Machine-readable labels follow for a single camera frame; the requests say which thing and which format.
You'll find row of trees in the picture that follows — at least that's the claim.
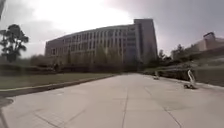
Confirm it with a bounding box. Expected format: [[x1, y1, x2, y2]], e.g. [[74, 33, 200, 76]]
[[61, 46, 144, 74]]

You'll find large curved grey building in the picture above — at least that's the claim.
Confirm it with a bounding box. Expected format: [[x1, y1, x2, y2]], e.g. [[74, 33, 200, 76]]
[[44, 18, 159, 72]]

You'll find pale concrete paved plaza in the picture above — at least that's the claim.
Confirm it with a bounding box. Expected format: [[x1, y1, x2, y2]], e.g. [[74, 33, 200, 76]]
[[0, 73, 224, 128]]

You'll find grass lawn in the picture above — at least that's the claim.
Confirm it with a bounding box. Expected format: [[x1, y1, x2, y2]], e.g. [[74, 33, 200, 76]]
[[0, 72, 116, 90]]

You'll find dark kerb strip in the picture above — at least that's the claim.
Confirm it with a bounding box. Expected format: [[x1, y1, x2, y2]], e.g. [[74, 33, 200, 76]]
[[0, 73, 119, 98]]

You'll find dark hedge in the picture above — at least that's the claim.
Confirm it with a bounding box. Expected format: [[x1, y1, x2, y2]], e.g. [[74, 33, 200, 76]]
[[0, 54, 61, 76]]

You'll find hedge along grassy slope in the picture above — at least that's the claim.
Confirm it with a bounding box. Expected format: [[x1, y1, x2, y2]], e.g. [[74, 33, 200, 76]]
[[141, 44, 224, 88]]

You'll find building on slope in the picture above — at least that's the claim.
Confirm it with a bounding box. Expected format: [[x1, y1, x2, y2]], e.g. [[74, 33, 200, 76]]
[[189, 31, 224, 53]]

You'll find dark tall tree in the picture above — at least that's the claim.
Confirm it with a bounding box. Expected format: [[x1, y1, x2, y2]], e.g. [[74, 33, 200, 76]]
[[0, 23, 30, 63]]

